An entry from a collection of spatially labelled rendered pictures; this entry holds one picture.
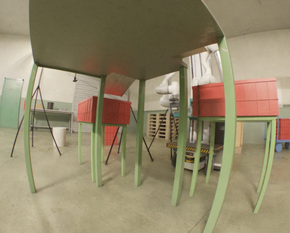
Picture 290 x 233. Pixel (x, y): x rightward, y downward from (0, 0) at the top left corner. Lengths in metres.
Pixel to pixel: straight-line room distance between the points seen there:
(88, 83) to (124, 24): 6.04
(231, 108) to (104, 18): 0.56
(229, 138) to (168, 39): 0.47
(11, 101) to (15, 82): 0.81
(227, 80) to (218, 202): 0.47
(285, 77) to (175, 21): 5.07
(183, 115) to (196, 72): 1.29
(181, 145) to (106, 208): 0.62
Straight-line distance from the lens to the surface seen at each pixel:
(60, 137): 2.74
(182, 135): 0.77
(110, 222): 0.80
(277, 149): 3.48
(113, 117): 1.17
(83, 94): 6.32
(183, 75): 0.83
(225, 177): 0.52
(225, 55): 0.56
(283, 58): 5.70
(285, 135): 3.74
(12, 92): 6.43
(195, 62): 2.07
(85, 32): 0.62
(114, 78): 1.13
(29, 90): 0.99
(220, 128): 1.82
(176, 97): 1.46
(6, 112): 6.43
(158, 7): 0.47
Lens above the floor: 0.55
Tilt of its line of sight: 3 degrees up
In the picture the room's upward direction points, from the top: 3 degrees clockwise
